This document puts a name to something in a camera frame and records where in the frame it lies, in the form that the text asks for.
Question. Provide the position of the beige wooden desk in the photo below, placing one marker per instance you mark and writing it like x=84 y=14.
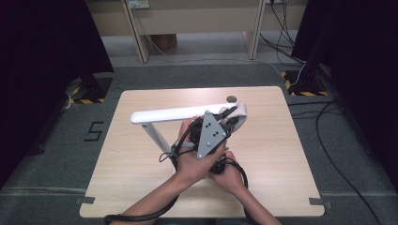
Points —
x=194 y=22

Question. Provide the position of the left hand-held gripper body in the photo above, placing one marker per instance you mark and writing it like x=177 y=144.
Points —
x=209 y=134

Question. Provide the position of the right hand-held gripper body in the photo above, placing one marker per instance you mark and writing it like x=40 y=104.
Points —
x=219 y=168

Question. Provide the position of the white desk lamp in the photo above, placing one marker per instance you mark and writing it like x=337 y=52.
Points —
x=169 y=114

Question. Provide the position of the white power strip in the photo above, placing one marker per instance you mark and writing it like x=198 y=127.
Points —
x=138 y=3

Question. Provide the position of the person's left hand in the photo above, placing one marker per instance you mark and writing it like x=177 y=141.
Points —
x=191 y=168

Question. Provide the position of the black curtain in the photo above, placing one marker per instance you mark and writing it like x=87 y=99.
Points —
x=40 y=62
x=359 y=62

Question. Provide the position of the brown cardboard box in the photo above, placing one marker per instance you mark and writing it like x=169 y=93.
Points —
x=163 y=42

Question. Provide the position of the grey tape piece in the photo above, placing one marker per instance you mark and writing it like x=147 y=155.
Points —
x=86 y=200
x=317 y=202

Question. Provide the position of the black stand base hazard tape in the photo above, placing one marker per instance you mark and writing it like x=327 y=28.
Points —
x=308 y=82
x=94 y=89

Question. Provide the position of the person's right hand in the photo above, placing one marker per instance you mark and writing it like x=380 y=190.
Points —
x=230 y=181

